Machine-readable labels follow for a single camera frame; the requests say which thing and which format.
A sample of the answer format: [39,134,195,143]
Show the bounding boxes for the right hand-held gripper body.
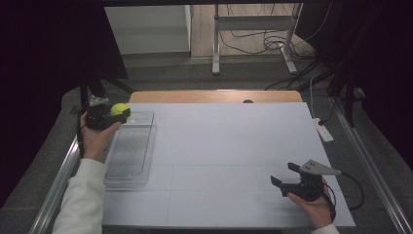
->
[280,159,343,203]

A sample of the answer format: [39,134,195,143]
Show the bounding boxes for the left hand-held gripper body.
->
[85,95,123,132]

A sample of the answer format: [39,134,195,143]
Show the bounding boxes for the yellow tennis ball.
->
[109,102,131,118]

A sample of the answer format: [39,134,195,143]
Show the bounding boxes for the clear plastic container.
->
[103,110,159,189]

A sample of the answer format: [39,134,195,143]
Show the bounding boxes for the person's right hand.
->
[286,176,336,229]

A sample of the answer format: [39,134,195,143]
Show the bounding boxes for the person's left hand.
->
[79,111,123,164]

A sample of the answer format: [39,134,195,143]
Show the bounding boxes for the black metal stand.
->
[78,73,134,113]
[326,72,358,129]

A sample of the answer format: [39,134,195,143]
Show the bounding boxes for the white power strip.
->
[312,117,335,143]

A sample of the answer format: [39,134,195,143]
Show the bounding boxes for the white board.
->
[101,102,357,228]

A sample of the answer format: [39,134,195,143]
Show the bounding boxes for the dark curtain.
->
[295,0,413,170]
[0,0,129,209]

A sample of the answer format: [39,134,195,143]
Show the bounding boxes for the wooden table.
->
[129,90,304,104]

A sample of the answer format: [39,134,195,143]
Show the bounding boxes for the white cabinet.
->
[104,4,193,56]

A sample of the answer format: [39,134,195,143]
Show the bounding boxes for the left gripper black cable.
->
[75,105,87,159]

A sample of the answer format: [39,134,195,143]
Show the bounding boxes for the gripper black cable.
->
[75,105,87,159]
[323,171,365,223]

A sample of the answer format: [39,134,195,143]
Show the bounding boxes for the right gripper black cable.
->
[323,171,365,223]

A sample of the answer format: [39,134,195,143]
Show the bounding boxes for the aluminium rail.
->
[28,133,86,234]
[330,97,413,234]

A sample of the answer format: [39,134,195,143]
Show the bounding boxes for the tangle of black floor cables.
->
[218,3,332,92]

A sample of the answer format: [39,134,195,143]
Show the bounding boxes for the grey metal desk frame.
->
[211,3,304,76]

